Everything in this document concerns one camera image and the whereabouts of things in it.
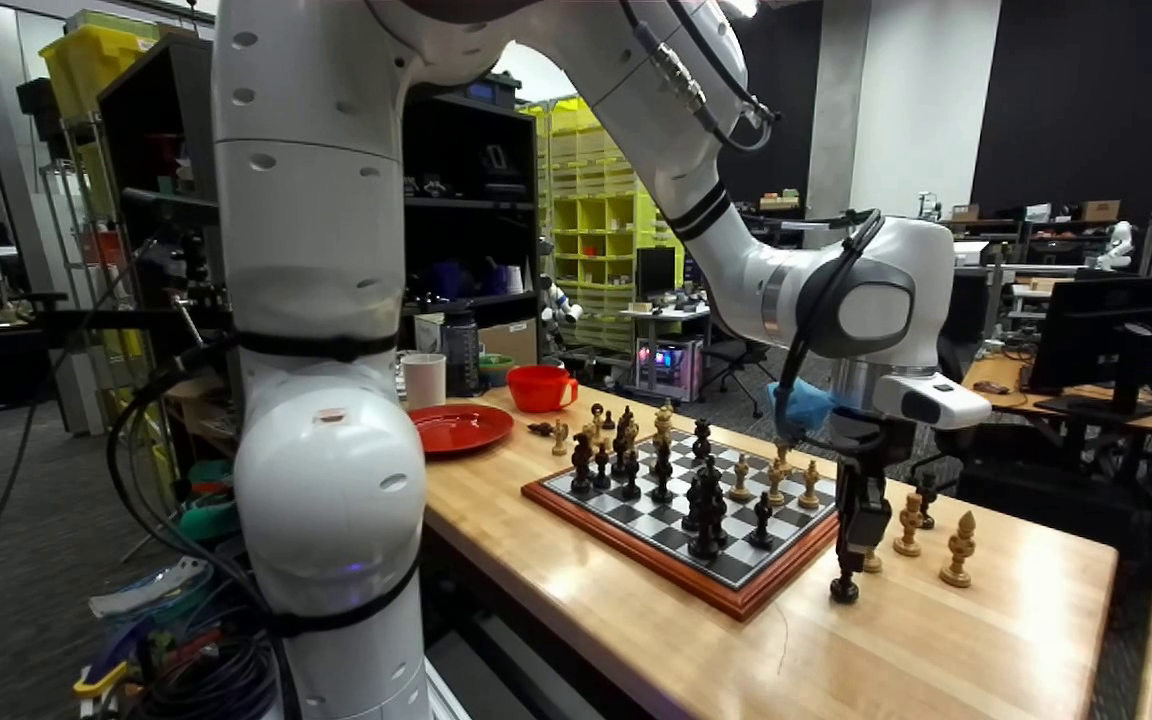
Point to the red plastic cup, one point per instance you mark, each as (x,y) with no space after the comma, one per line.
(541,390)

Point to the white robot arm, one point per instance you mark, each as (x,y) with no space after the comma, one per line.
(311,170)

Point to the light wooden chess piece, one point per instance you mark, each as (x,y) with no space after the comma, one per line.
(962,544)
(909,524)

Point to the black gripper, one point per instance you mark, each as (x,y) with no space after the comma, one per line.
(866,451)

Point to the white paper cup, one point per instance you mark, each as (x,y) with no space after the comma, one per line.
(424,376)

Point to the wooden framed chess board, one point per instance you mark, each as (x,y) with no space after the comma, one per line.
(775,517)

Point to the black storage shelf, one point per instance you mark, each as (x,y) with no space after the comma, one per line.
(471,198)

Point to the dark water bottle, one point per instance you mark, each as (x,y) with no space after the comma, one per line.
(462,344)

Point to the black computer monitor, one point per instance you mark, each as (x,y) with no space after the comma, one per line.
(1094,334)

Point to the red plate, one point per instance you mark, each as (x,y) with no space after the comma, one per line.
(454,429)

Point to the black chess piece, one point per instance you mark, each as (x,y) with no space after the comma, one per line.
(844,588)

